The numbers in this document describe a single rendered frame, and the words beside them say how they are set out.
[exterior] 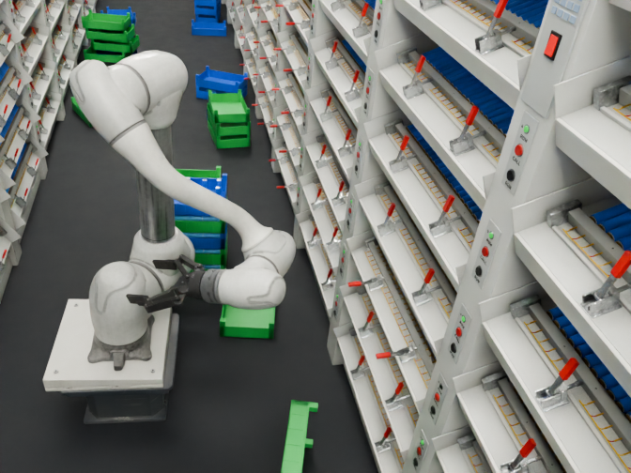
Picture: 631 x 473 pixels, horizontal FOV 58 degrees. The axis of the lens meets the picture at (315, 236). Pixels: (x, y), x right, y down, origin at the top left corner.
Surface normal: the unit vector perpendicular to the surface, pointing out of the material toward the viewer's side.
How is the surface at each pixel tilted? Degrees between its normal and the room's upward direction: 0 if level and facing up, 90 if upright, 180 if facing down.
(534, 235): 23
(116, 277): 7
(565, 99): 90
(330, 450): 0
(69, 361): 3
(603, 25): 90
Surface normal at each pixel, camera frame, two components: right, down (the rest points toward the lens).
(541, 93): -0.97, 0.05
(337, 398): 0.09, -0.81
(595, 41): 0.21, 0.59
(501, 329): -0.29, -0.72
